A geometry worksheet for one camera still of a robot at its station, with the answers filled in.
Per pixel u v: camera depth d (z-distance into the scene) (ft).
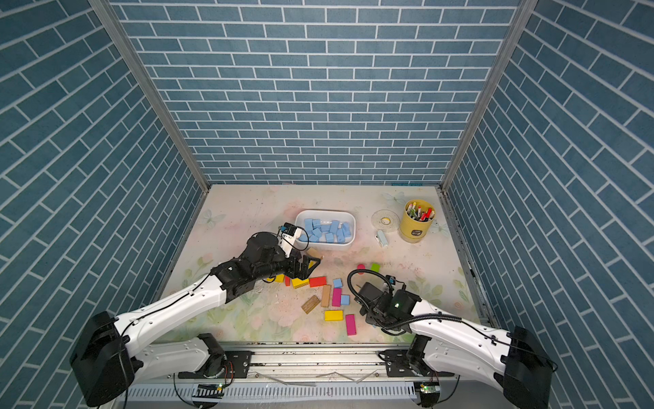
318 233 3.37
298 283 2.87
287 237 2.25
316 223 3.42
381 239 3.25
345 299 2.84
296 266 2.23
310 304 2.77
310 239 3.24
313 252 3.21
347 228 3.35
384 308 1.99
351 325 2.70
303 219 3.45
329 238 3.27
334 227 3.45
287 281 2.91
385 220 3.55
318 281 2.91
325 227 3.46
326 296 2.84
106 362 1.25
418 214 3.21
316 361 2.48
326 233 3.36
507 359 1.39
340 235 3.34
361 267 3.04
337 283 2.96
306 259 2.25
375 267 3.10
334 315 2.71
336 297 2.84
